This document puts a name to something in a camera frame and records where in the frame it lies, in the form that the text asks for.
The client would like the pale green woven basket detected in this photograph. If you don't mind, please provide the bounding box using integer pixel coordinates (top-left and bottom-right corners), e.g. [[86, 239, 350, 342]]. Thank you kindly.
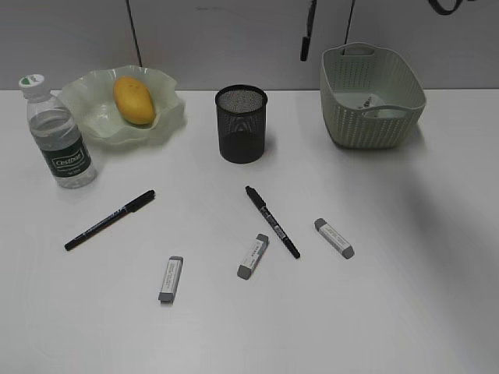
[[320, 42, 426, 150]]

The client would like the pale green wavy plate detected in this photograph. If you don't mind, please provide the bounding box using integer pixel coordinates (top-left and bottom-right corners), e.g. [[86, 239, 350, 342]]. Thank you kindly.
[[58, 65, 186, 148]]

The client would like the yellow mango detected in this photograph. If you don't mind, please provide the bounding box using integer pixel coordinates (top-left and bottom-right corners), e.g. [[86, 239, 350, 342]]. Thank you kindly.
[[113, 76, 156, 125]]

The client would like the black marker pen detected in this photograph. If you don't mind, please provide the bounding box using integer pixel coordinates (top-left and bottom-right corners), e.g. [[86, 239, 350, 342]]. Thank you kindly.
[[245, 185, 300, 259], [300, 0, 317, 62], [64, 189, 156, 251]]

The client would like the white waste paper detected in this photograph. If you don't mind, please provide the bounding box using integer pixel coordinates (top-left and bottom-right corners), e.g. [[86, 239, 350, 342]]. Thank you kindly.
[[357, 94, 384, 118]]

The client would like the clear plastic water bottle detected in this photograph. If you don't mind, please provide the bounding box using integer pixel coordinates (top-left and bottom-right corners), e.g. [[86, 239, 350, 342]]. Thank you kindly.
[[19, 74, 97, 189]]

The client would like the black mesh pen holder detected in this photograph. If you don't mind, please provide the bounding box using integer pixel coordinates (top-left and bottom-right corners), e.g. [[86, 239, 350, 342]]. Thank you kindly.
[[214, 84, 268, 164]]

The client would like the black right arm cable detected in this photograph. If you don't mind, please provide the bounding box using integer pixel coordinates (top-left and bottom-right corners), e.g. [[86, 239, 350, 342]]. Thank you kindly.
[[428, 0, 465, 16]]

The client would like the grey white eraser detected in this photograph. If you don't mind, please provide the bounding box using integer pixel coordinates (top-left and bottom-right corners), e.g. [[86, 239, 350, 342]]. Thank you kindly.
[[237, 234, 269, 280], [314, 218, 355, 259], [158, 256, 183, 303]]

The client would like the grey white eraser left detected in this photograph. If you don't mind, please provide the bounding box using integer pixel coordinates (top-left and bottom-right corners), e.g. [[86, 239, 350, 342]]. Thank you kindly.
[[158, 256, 183, 303]]

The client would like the grey white eraser middle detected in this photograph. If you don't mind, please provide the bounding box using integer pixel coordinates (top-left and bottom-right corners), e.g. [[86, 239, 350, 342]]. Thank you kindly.
[[237, 234, 269, 280]]

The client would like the grey white eraser right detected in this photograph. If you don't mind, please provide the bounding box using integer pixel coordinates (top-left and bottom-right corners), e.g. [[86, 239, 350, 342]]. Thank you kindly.
[[314, 218, 355, 259]]

